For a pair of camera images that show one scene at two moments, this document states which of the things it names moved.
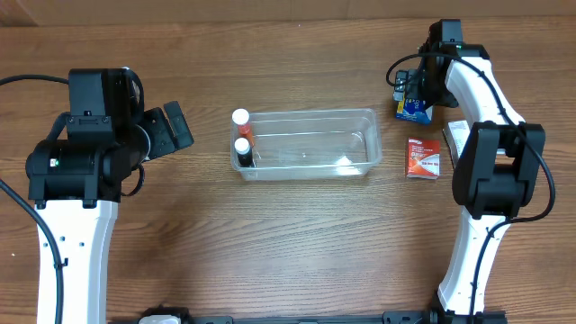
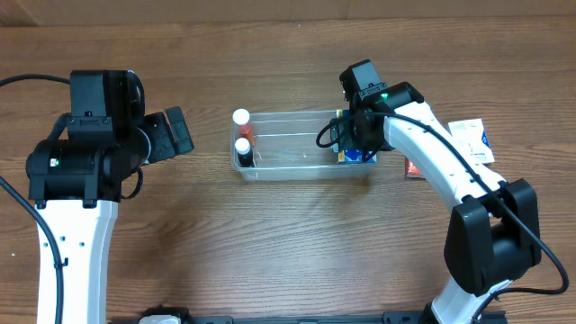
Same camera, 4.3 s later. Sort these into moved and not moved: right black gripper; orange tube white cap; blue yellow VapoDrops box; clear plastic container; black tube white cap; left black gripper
Moved: blue yellow VapoDrops box; right black gripper
Not moved: clear plastic container; orange tube white cap; left black gripper; black tube white cap
